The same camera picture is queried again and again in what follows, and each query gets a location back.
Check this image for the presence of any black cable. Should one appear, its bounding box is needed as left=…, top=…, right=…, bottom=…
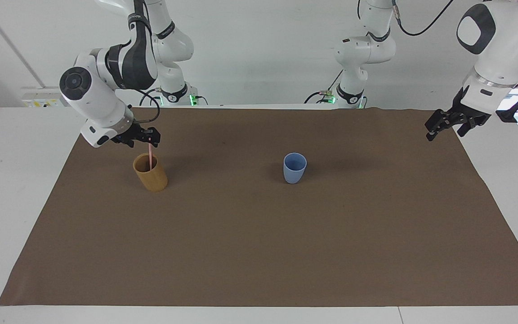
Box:
left=134, top=88, right=161, bottom=125
left=304, top=68, right=346, bottom=104
left=392, top=0, right=455, bottom=37

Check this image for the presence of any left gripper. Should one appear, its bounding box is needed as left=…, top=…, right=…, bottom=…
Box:
left=424, top=88, right=492, bottom=142

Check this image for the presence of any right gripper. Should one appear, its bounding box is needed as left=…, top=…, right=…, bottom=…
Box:
left=111, top=122, right=161, bottom=148

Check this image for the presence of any white power strip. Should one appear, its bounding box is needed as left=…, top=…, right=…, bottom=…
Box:
left=21, top=87, right=69, bottom=108

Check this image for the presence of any blue cup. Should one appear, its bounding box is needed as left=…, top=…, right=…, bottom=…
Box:
left=283, top=153, right=308, bottom=185

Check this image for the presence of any brown wooden cup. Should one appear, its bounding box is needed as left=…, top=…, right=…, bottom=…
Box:
left=133, top=153, right=169, bottom=193

